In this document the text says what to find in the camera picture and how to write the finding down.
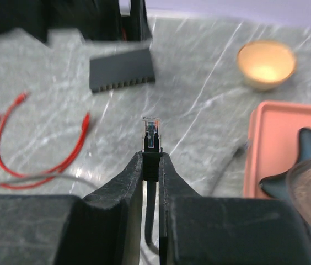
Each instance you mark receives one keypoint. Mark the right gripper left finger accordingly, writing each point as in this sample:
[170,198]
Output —
[104,227]

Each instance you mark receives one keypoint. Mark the black network switch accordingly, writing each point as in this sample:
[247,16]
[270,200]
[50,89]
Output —
[121,70]

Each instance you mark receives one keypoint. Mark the salmon pink tray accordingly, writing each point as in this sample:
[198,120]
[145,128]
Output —
[273,141]

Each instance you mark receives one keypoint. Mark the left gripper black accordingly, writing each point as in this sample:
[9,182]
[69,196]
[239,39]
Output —
[103,21]

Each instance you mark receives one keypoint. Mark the yellow ceramic bowl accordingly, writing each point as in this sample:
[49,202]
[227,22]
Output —
[266,64]

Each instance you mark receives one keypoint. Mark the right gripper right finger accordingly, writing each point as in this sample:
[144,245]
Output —
[206,230]

